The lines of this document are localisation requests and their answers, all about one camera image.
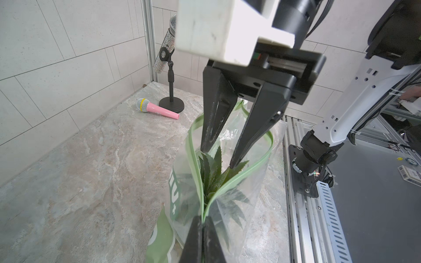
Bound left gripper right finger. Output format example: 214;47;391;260
203;217;226;263

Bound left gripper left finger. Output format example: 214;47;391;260
179;216;202;263

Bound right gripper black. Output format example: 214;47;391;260
201;43;327;169

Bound pineapple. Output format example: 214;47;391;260
169;147;255;263

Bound clear zip-top bag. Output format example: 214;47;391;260
145;100;287;263

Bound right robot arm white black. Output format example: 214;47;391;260
201;1;421;197

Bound black microphone stand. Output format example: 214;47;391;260
159;47;184;114

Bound pink toy microphone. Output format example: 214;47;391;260
137;98;179;119

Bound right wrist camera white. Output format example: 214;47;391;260
175;1;296;66

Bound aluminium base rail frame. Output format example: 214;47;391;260
284;99;421;263

